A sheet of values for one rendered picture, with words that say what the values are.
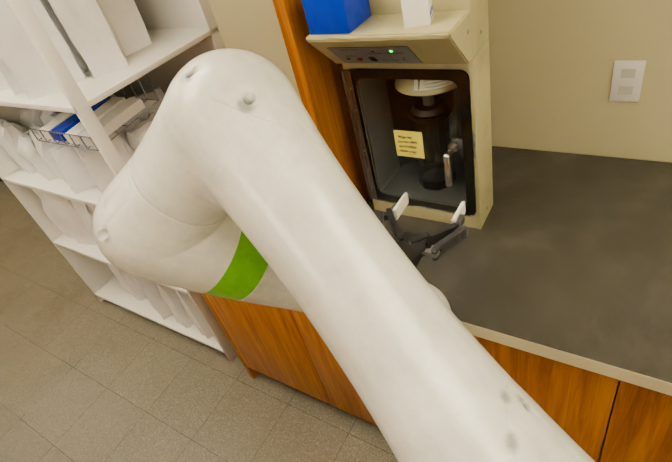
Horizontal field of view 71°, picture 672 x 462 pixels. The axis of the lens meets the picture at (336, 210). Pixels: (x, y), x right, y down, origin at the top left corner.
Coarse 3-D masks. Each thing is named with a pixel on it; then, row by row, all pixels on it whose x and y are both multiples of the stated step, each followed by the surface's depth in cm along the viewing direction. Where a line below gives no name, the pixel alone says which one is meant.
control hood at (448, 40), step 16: (384, 16) 99; (400, 16) 96; (448, 16) 90; (464, 16) 89; (352, 32) 95; (368, 32) 93; (384, 32) 91; (400, 32) 89; (416, 32) 87; (432, 32) 85; (448, 32) 84; (464, 32) 90; (320, 48) 103; (416, 48) 92; (432, 48) 90; (448, 48) 89; (464, 48) 91
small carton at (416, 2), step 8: (408, 0) 87; (416, 0) 86; (424, 0) 86; (408, 8) 88; (416, 8) 87; (424, 8) 87; (432, 8) 91; (408, 16) 88; (416, 16) 88; (424, 16) 88; (432, 16) 91; (408, 24) 89; (416, 24) 89; (424, 24) 89
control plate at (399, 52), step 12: (336, 48) 101; (348, 48) 99; (360, 48) 98; (372, 48) 96; (384, 48) 95; (396, 48) 94; (408, 48) 92; (348, 60) 107; (384, 60) 102; (396, 60) 101; (408, 60) 99; (420, 60) 98
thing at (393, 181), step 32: (384, 96) 112; (416, 96) 107; (448, 96) 103; (384, 128) 118; (416, 128) 113; (448, 128) 108; (384, 160) 125; (416, 160) 119; (384, 192) 133; (416, 192) 126; (448, 192) 121
